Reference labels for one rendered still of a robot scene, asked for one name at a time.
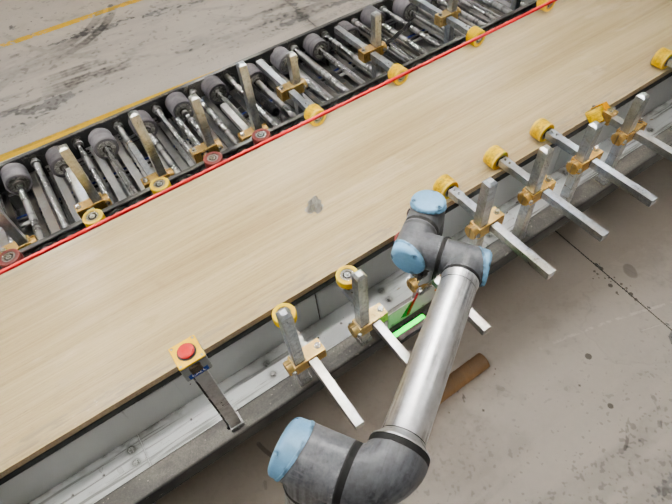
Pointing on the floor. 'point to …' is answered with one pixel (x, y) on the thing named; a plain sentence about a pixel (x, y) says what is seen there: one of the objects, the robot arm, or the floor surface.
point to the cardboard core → (465, 375)
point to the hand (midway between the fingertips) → (427, 278)
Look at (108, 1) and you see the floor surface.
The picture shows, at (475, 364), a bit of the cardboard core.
